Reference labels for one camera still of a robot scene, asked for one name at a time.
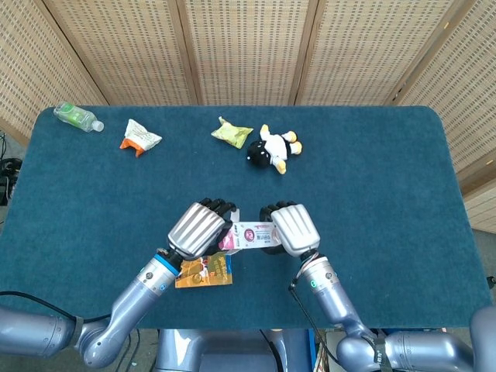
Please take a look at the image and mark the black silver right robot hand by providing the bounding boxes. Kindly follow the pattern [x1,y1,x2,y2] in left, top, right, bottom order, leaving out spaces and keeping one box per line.
[259,200,322,257]

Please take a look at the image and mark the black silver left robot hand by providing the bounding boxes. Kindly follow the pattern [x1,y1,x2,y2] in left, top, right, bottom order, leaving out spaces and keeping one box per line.
[167,198,238,261]

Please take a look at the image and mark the white pink toothpaste box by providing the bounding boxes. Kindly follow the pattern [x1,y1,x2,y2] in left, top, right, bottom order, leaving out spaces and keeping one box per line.
[217,208,282,255]

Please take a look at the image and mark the orange snack packet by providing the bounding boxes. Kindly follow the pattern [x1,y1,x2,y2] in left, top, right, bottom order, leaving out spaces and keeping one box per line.
[174,251,236,290]

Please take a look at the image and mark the blue table mat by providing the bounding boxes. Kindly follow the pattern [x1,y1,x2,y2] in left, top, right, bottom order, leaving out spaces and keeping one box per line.
[0,105,494,330]

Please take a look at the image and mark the black white plush toy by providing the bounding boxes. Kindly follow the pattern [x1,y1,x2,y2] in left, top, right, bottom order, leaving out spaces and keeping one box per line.
[246,123,304,176]

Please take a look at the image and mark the yellow-green snack bag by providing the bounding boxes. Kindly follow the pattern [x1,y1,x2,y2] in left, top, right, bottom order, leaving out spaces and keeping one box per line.
[211,115,254,149]

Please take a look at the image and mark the white orange snack bag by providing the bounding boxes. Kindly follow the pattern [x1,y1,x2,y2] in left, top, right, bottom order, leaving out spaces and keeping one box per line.
[119,118,163,158]

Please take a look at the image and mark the grey-blue robot torso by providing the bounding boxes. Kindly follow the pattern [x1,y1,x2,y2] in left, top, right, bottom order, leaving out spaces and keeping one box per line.
[153,328,313,372]

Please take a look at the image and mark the clear bottle with green label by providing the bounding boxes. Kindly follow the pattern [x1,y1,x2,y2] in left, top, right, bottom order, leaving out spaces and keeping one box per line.
[53,102,105,133]

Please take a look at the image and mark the wooden rattan folding screen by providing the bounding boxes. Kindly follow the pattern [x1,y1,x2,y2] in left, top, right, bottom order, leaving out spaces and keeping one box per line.
[0,0,496,233]

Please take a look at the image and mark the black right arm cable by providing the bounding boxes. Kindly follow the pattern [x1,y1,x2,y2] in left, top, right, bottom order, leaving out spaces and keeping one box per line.
[289,282,342,361]

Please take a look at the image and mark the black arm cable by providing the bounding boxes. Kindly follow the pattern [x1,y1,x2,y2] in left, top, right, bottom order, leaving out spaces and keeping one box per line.
[0,290,113,323]
[289,282,342,361]

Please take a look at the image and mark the black floor cable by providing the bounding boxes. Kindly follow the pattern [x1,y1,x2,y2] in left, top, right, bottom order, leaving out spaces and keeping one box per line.
[126,329,143,372]

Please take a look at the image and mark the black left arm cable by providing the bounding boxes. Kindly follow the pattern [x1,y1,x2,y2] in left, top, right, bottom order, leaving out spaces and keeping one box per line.
[0,290,113,323]

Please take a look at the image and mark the black equipment with cables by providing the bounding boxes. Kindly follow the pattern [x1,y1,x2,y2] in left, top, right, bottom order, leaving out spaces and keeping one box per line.
[0,131,23,207]

